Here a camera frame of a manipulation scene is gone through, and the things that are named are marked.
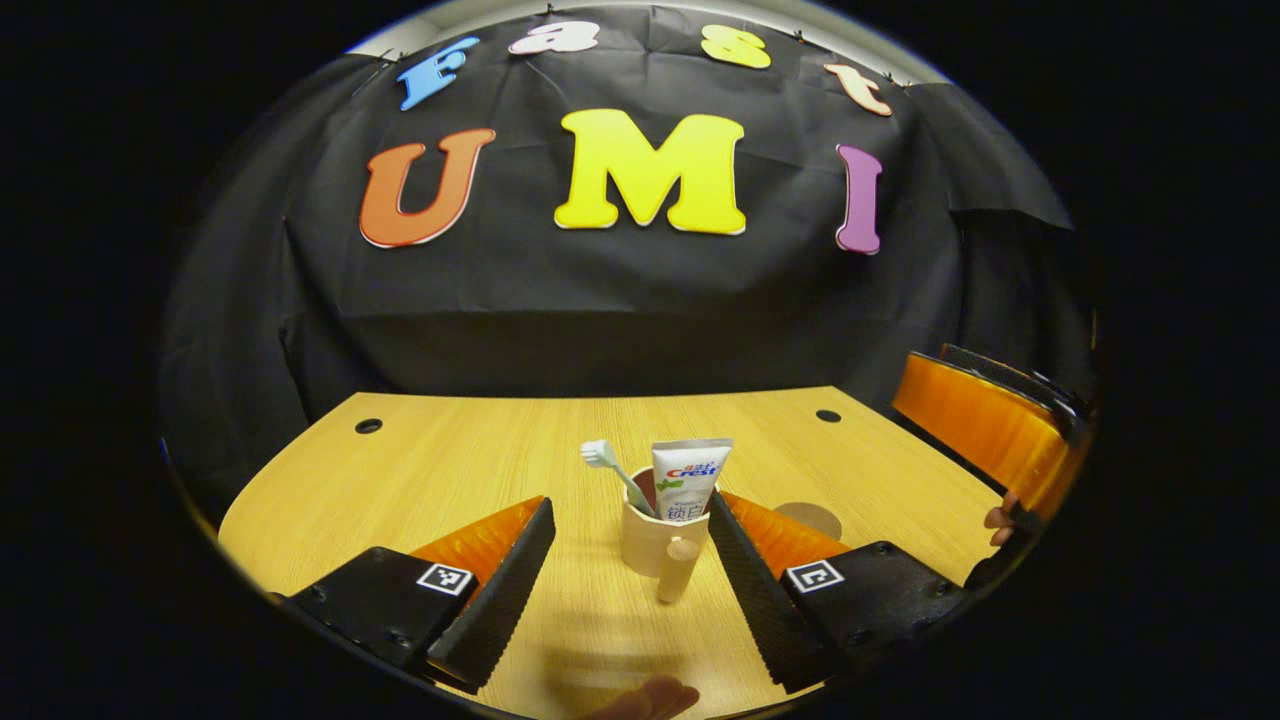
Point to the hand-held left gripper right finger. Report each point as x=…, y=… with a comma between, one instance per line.
x=760, y=600

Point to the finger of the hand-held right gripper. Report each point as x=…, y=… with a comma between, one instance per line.
x=980, y=420

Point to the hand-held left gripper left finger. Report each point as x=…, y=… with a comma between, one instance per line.
x=500, y=600

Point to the round brown coaster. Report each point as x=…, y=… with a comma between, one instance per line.
x=815, y=520

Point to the white toothpaste tube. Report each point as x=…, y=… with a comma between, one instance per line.
x=690, y=485

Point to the white toothbrush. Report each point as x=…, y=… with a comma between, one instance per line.
x=598, y=455

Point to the wooden desktop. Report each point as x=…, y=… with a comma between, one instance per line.
x=560, y=620

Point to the black backdrop cloth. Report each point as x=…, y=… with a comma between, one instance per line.
x=600, y=320

